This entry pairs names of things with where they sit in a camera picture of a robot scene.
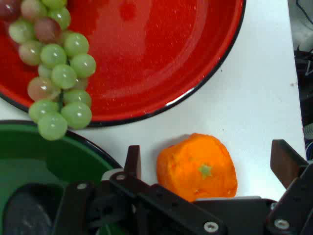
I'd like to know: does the green and red grape bunch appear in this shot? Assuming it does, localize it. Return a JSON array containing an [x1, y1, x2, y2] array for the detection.
[[0, 0, 97, 141]]

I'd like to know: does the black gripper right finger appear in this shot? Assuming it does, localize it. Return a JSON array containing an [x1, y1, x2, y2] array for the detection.
[[266, 139, 313, 235]]

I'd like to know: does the purple toy eggplant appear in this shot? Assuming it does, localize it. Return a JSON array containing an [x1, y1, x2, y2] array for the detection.
[[1, 182, 67, 235]]

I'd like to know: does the green enamel plate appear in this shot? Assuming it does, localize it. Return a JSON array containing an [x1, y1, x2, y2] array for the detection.
[[0, 119, 125, 235]]

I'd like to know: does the red enamel plate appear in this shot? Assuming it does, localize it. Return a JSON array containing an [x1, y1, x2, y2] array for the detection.
[[0, 0, 247, 128]]

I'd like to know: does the thin blue cable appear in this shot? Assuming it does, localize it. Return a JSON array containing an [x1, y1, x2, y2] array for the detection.
[[295, 0, 312, 18]]

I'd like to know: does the orange toy tangerine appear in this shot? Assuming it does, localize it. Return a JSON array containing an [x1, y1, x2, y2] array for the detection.
[[156, 133, 238, 203]]

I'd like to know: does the black cable bundle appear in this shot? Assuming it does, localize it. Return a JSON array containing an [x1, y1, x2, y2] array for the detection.
[[293, 47, 313, 128]]

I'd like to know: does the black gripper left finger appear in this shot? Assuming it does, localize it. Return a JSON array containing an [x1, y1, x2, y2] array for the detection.
[[52, 145, 228, 235]]

